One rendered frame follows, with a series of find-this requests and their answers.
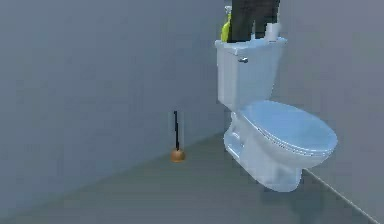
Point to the yellow spray bottle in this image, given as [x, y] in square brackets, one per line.
[226, 30]

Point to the white toilet paper roll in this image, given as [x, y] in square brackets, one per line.
[273, 31]

